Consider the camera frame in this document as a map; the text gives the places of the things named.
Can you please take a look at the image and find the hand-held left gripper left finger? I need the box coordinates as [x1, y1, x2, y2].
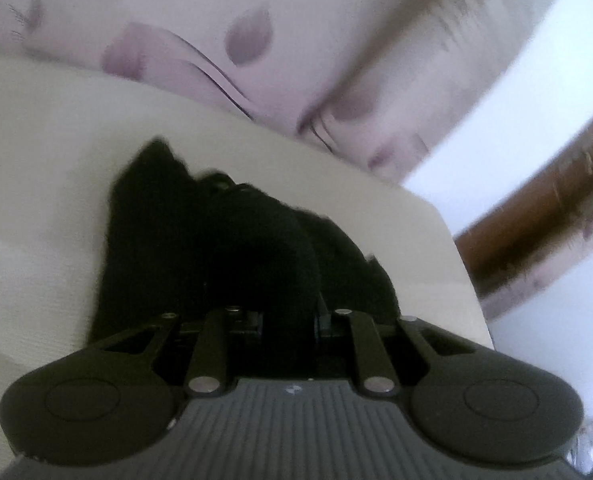
[95, 306, 266, 396]

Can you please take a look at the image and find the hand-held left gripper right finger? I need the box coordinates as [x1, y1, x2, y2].
[314, 308, 478, 396]

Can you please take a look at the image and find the black knitted garment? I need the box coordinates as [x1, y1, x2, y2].
[83, 137, 402, 377]

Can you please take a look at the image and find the pink leaf print curtain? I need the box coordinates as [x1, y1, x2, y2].
[0, 0, 579, 187]

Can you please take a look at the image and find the brown wooden rail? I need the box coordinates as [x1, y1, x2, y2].
[452, 102, 593, 322]

